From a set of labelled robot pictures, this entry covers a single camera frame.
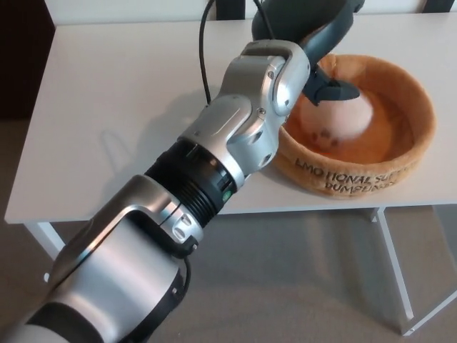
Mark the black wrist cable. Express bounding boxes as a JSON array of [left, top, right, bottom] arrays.
[[197, 0, 219, 105]]

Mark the dark brown furniture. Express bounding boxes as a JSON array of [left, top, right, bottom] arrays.
[[0, 0, 56, 121]]

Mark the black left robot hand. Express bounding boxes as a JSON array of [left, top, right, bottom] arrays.
[[251, 0, 360, 107]]

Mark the orange round plush basket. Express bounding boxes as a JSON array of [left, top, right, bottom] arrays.
[[271, 54, 437, 199]]

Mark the white table leg frame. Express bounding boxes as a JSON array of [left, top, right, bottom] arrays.
[[369, 205, 457, 337], [26, 221, 67, 264]]

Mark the black chair back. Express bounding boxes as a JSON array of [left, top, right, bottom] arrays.
[[214, 0, 246, 21]]

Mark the beige plush dumpling toy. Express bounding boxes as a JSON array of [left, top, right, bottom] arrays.
[[298, 90, 374, 154]]

